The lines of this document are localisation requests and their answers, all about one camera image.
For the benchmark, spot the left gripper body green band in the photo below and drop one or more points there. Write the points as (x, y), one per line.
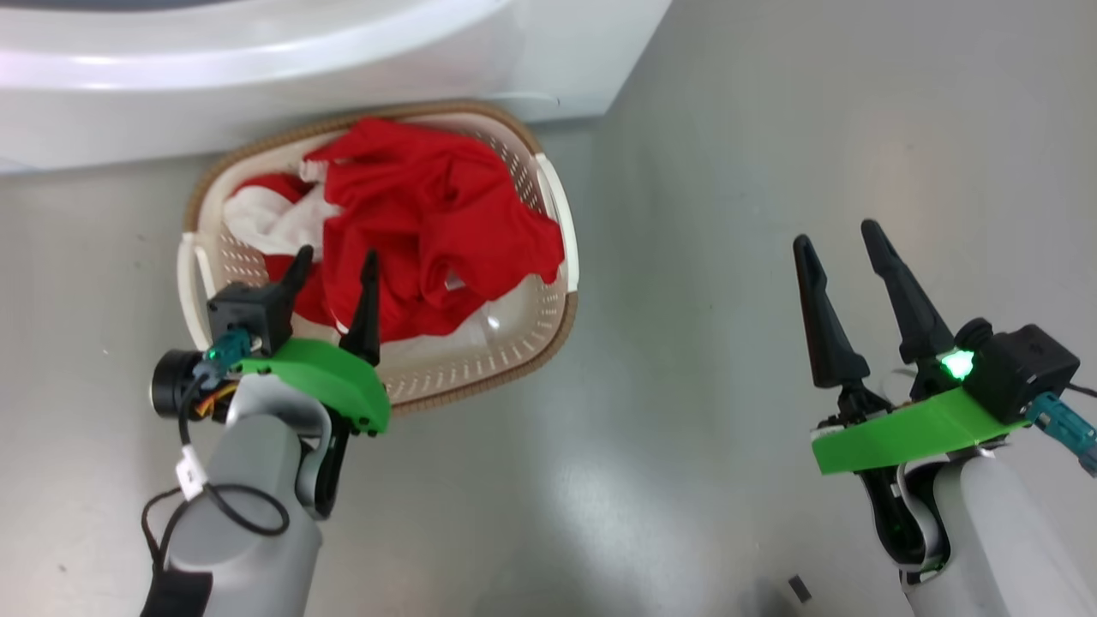
(334, 377)

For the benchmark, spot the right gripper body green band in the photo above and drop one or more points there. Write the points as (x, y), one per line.
(908, 433)

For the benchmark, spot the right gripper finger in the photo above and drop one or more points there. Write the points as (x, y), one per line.
(824, 326)
(910, 304)

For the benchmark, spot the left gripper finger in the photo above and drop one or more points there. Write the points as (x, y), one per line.
(297, 272)
(367, 313)

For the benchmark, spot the red and white garment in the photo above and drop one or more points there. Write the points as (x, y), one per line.
(428, 214)

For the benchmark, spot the cream basket with brown rim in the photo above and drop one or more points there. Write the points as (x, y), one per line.
(514, 343)

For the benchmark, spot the white washing machine body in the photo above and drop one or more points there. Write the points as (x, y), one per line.
(257, 77)

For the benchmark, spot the small dark floor scrap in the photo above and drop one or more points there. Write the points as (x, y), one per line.
(799, 588)

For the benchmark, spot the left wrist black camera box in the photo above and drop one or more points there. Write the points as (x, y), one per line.
(250, 313)

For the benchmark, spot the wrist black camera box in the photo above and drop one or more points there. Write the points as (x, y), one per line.
(250, 313)
(1024, 368)

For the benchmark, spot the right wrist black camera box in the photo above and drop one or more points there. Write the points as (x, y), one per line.
(1024, 368)

